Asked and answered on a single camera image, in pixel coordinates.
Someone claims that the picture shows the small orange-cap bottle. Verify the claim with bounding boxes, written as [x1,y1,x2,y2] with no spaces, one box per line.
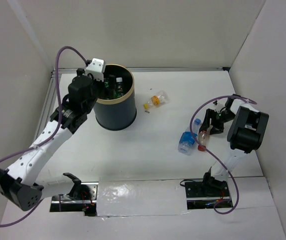
[198,128,210,152]

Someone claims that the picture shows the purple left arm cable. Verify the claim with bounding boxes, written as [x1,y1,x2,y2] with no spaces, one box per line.
[0,46,88,228]

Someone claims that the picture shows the small yellow-cap clear bottle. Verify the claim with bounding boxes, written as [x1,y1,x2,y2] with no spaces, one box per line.
[143,90,169,110]

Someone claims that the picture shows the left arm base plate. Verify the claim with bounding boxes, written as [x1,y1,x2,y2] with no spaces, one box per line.
[49,182,99,217]

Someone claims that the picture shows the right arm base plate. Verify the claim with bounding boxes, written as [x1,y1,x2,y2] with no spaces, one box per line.
[180,179,233,210]

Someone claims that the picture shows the aluminium frame rail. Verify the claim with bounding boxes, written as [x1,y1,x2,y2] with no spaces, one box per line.
[30,67,63,141]

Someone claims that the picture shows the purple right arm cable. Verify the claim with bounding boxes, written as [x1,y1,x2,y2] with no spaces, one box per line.
[190,95,258,215]

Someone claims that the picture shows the dark blue gold-rimmed bin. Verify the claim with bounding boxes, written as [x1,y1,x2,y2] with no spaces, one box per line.
[93,64,137,131]

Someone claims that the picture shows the green bottle green cap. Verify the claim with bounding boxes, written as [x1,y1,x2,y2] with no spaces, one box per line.
[104,74,116,91]

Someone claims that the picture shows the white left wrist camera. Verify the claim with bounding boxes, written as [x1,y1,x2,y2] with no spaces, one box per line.
[85,58,106,82]

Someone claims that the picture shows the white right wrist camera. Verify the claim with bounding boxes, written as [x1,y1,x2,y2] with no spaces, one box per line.
[213,100,224,112]

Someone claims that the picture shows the blue-label blue-cap bottle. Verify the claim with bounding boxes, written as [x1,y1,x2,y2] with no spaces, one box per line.
[178,118,201,155]

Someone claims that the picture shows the clear bottle white cap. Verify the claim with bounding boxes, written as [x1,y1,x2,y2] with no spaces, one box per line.
[116,77,123,88]

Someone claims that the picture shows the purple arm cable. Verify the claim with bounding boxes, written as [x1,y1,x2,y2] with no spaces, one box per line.
[0,46,88,228]
[190,95,258,215]

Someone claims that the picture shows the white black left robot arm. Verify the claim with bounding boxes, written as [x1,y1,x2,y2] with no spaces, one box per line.
[0,67,104,211]

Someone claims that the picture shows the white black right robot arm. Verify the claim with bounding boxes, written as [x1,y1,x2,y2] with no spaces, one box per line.
[200,94,269,196]

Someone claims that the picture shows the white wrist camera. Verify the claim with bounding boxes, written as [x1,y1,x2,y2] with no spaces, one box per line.
[213,100,224,112]
[85,58,106,82]

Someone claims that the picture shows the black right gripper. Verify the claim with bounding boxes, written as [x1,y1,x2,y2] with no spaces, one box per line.
[199,108,236,136]

